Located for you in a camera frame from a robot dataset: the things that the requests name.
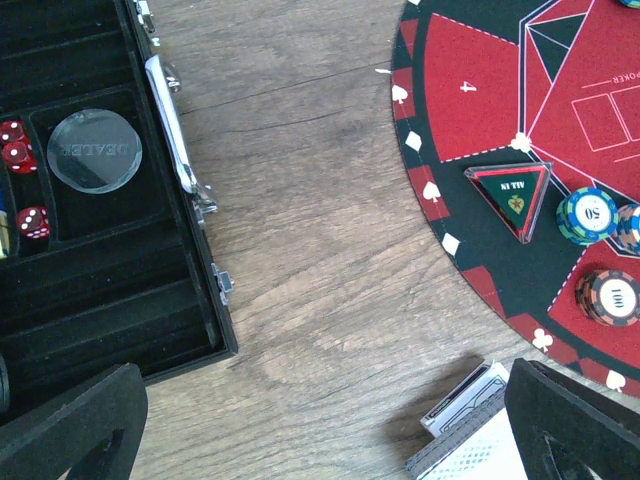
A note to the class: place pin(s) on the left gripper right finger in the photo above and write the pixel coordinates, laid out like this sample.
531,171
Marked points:
564,430

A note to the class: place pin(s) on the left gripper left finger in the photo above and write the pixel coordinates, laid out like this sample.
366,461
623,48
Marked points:
92,431

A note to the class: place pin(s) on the blue backed card deck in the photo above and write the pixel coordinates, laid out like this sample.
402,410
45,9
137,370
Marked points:
481,446

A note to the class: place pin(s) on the orange black chip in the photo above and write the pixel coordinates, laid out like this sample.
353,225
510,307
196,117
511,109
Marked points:
609,297

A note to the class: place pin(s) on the green blue chip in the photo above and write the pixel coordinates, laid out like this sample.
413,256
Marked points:
587,216

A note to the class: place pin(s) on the blue orange chip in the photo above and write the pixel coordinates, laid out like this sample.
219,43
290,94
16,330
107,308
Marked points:
627,231

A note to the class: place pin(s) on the black triangular dealer button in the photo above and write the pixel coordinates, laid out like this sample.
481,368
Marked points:
515,193

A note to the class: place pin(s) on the white playing card box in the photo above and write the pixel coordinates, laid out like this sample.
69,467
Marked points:
485,380

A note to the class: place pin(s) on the black poker case tray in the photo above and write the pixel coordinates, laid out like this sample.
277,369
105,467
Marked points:
126,276

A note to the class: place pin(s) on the red dice in case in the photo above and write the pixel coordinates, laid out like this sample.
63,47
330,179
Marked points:
32,221

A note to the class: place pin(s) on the clear round dealer button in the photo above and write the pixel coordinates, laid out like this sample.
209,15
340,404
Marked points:
94,151

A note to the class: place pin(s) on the round red black poker mat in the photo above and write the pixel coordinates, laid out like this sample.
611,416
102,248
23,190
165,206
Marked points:
478,83

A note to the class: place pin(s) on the chrome case handle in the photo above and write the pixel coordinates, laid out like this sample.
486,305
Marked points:
165,82

